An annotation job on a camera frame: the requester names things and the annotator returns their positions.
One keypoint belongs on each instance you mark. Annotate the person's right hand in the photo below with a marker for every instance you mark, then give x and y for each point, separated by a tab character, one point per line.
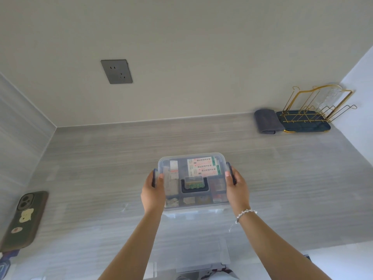
239	195

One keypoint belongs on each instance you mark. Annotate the person's left hand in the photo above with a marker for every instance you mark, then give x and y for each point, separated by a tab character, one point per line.
152	198

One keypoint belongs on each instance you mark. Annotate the person's left thumb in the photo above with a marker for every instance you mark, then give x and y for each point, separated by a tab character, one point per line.
159	180

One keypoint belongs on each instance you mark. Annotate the person's right thumb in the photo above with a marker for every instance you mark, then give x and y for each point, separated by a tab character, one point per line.
229	177

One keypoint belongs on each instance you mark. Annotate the clear plastic medicine storage box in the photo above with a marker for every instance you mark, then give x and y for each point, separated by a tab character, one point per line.
193	198

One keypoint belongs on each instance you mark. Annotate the person's right forearm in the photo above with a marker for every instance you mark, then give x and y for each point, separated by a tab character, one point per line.
274	247

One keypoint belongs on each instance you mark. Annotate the person's left forearm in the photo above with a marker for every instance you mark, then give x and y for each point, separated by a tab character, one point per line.
137	247

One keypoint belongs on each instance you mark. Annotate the dark blue box latch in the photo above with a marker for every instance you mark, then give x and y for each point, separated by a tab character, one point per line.
154	175
230	166

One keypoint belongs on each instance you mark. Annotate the narrow white medicine carton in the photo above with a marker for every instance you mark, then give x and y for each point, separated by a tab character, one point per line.
174	169

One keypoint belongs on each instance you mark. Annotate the white pink medicine carton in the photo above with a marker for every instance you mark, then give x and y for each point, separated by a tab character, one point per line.
204	171
202	161

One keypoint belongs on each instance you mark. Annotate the green pill blister pack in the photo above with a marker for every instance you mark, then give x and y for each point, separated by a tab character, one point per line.
194	186

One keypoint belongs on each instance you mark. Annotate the folded grey cloth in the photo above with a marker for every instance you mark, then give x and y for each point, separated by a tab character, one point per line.
266	121

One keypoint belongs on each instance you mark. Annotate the large clear plastic bin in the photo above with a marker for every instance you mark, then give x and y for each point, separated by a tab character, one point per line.
189	253

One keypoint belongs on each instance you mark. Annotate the dark blue rack tray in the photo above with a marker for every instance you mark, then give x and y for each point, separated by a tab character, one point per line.
309	126

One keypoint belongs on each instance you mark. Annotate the clear glass plate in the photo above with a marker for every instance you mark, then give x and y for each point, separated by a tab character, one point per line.
330	96

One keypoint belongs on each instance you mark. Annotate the phone in dark green case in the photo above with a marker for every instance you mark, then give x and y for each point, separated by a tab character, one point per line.
24	221

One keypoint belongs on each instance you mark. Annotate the blue patterned object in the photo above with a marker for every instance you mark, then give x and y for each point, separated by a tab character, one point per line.
5	263

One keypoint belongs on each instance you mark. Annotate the grey wall power socket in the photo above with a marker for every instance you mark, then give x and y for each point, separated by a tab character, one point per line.
116	72

